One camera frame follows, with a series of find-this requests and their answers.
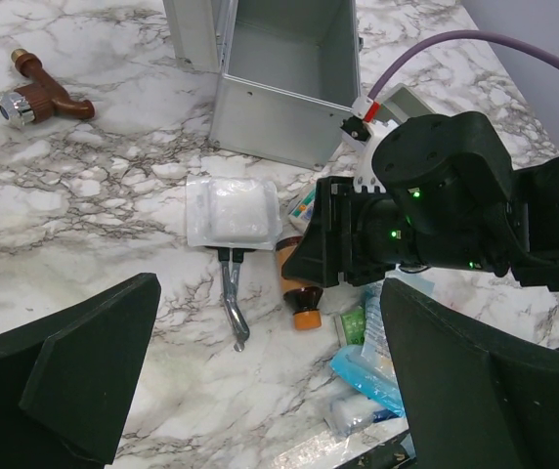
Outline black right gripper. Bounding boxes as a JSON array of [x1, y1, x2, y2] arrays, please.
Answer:
[[281, 176, 428, 288]]

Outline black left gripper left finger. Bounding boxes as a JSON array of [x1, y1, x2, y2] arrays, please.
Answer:
[[0, 274, 161, 468]]

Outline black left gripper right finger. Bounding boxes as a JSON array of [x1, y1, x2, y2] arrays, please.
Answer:
[[381, 279, 559, 468]]

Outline bandage packet blue orange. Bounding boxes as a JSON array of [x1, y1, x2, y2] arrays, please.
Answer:
[[287, 184, 316, 233]]

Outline brown medicine bottle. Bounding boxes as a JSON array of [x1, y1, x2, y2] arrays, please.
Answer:
[[276, 235, 323, 331]]

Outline small green box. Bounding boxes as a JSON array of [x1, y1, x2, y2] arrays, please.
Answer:
[[339, 310, 366, 345]]

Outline blue alcohol pad bag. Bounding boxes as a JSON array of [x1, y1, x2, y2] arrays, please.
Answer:
[[362, 282, 391, 365]]

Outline grey metal medicine box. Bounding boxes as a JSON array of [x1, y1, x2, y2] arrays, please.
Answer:
[[164, 0, 361, 169]]

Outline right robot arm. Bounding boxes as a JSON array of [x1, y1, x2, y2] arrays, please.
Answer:
[[281, 111, 559, 291]]

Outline blue white bandage roll pack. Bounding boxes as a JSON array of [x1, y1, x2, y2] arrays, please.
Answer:
[[322, 345, 406, 438]]

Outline white gauze pack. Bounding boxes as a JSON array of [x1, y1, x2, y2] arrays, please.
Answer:
[[186, 176, 282, 250]]

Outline grey plastic tray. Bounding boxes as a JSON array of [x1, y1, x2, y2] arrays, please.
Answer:
[[375, 84, 433, 124]]

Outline brown faucet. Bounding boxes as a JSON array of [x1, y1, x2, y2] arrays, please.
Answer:
[[0, 49, 96, 128]]

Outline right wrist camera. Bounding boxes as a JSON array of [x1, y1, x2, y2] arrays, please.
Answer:
[[341, 95, 399, 193]]

